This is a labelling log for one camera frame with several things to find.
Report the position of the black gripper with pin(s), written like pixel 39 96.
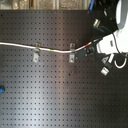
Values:
pixel 89 51

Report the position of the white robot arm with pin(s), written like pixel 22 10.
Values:
pixel 114 43

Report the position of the silver connector lower right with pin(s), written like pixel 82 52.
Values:
pixel 105 71

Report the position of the silver connector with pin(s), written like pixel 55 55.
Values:
pixel 105 71
pixel 96 23

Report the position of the silver connector upper right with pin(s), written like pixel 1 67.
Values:
pixel 96 23

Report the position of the black perforated breadboard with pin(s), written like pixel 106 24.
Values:
pixel 54 93

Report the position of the right metal cable clip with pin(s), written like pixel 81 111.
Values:
pixel 72 54

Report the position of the metal cable clip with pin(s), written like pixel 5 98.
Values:
pixel 72 54
pixel 36 52

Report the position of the left metal cable clip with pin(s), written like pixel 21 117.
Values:
pixel 36 52

